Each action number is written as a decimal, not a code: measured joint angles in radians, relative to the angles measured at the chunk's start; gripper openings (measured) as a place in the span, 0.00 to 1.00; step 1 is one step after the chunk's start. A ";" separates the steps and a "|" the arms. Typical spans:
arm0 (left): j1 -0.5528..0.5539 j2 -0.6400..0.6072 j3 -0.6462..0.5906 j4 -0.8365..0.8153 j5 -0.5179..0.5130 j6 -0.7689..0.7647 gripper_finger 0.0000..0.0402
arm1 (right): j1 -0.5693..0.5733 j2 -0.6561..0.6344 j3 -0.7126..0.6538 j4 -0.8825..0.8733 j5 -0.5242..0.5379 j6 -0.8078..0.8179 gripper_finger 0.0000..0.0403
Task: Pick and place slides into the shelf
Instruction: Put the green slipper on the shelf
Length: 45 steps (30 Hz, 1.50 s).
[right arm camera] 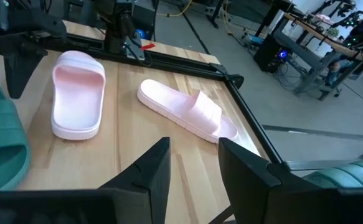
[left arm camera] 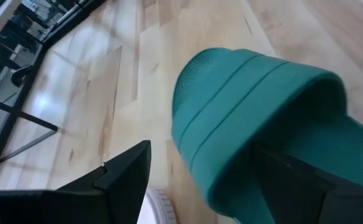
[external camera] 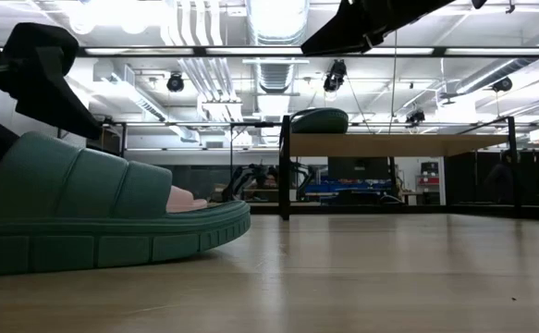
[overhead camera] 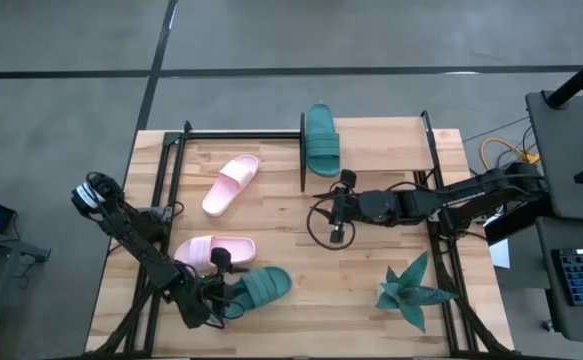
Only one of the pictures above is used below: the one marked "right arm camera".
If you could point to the pink rubber slide sandal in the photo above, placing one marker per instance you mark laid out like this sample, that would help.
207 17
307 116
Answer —
187 109
77 102

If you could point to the wooden table with grey legs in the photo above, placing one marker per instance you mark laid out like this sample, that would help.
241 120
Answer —
305 56

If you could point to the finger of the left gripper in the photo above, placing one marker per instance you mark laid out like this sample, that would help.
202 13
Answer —
17 71

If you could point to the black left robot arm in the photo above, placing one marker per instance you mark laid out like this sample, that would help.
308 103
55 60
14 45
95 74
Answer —
117 28

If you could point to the black computer with blue light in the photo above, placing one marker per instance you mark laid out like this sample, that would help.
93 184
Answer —
141 33
270 54

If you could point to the black metal table frame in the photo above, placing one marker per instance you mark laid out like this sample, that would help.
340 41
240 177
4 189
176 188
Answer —
181 63

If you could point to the green rubber slide sandal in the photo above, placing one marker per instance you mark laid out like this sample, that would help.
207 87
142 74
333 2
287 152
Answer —
0 140
340 177

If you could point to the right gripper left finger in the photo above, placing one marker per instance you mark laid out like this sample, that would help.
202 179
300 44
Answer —
150 174

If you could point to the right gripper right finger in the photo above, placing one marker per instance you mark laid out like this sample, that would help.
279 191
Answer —
243 180

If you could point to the red tape strip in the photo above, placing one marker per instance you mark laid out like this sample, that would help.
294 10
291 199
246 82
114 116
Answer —
148 46

